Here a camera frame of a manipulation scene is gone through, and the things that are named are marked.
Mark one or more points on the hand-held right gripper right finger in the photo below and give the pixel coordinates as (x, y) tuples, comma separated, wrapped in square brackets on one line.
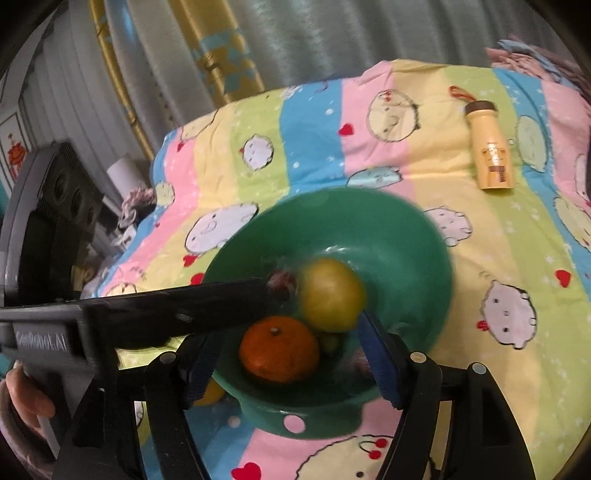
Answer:
[(378, 364)]

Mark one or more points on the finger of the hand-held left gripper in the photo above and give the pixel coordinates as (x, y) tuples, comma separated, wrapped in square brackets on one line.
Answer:
[(184, 309)]

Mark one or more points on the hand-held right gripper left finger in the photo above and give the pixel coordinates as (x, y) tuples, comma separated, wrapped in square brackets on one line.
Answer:
[(203, 369)]

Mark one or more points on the red candy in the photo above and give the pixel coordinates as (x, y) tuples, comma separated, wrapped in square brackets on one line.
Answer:
[(362, 364), (282, 280)]

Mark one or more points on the yellow round citrus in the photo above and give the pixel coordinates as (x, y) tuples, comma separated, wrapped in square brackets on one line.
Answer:
[(212, 394)]

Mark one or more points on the orange tangerine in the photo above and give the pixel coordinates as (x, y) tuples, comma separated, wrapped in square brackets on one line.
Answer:
[(277, 350)]

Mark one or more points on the yellow-green pear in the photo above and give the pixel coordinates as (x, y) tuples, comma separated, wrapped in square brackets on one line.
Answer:
[(330, 295)]

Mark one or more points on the green plastic basin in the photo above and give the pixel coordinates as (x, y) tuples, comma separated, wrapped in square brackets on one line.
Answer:
[(383, 240)]

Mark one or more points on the person's left hand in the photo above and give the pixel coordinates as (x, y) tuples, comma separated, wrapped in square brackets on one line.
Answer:
[(27, 397)]

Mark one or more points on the white board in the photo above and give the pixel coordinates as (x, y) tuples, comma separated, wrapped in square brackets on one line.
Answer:
[(124, 173)]

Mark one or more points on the cartoon printed striped blanket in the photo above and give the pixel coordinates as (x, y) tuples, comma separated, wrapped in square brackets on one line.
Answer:
[(415, 152)]

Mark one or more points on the yellow bear print bottle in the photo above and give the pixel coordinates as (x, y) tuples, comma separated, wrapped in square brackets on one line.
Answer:
[(491, 152)]

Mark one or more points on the gold patterned curtain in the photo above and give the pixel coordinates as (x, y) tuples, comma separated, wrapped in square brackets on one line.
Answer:
[(217, 50)]

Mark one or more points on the grey curtain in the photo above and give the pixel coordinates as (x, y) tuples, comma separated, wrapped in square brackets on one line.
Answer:
[(346, 32)]

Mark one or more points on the pile of folded clothes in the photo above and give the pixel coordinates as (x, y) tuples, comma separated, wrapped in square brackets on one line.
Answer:
[(540, 60)]

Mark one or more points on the red figure wall decoration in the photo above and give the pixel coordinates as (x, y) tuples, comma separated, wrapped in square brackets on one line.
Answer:
[(16, 152)]

